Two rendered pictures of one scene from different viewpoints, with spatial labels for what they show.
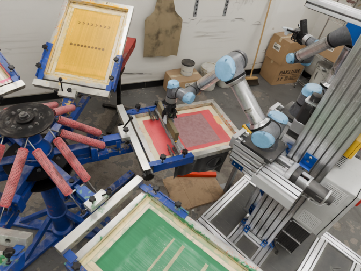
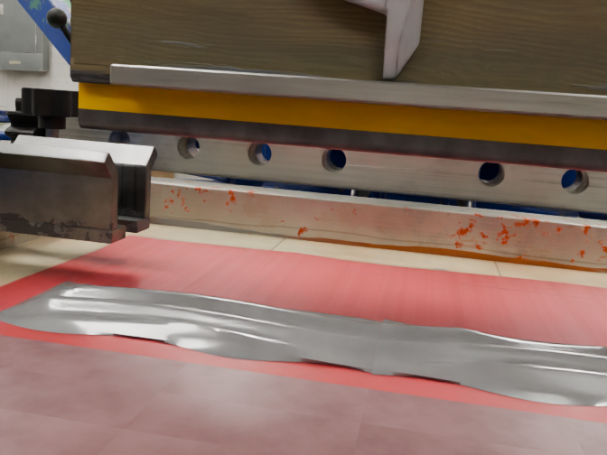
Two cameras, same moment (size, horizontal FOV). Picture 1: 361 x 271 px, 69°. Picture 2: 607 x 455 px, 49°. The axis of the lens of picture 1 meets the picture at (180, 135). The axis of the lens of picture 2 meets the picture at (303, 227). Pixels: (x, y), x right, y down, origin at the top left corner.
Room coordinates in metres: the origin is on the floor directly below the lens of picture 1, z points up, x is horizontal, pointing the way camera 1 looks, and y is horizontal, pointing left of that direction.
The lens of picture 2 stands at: (1.65, -0.18, 1.06)
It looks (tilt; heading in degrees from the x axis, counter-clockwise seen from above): 11 degrees down; 131
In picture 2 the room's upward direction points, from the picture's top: 4 degrees clockwise
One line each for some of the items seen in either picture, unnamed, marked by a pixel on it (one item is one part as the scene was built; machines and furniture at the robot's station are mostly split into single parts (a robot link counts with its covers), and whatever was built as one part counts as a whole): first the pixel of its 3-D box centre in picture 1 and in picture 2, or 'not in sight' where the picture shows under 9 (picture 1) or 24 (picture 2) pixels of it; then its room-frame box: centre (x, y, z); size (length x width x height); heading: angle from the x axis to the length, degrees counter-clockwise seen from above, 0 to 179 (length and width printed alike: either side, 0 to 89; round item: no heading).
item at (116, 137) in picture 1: (115, 138); not in sight; (1.27, 0.44, 1.02); 0.17 x 0.06 x 0.05; 121
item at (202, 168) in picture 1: (199, 159); not in sight; (1.43, -0.19, 0.79); 0.46 x 0.09 x 0.33; 121
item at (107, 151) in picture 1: (133, 147); not in sight; (1.34, 0.33, 0.89); 1.24 x 0.06 x 0.06; 121
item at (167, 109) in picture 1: (170, 108); not in sight; (1.44, 0.10, 1.23); 0.09 x 0.08 x 0.12; 31
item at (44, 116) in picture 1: (48, 186); not in sight; (1.02, 0.86, 0.67); 0.39 x 0.39 x 1.35
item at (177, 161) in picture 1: (173, 161); not in sight; (1.20, 0.02, 0.98); 0.30 x 0.05 x 0.07; 121
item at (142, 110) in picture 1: (147, 112); not in sight; (1.67, 0.30, 0.98); 0.30 x 0.05 x 0.07; 121
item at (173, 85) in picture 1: (173, 89); not in sight; (1.44, 0.10, 1.39); 0.09 x 0.08 x 0.11; 60
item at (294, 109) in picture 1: (302, 107); not in sight; (1.63, -0.83, 1.31); 0.15 x 0.15 x 0.10
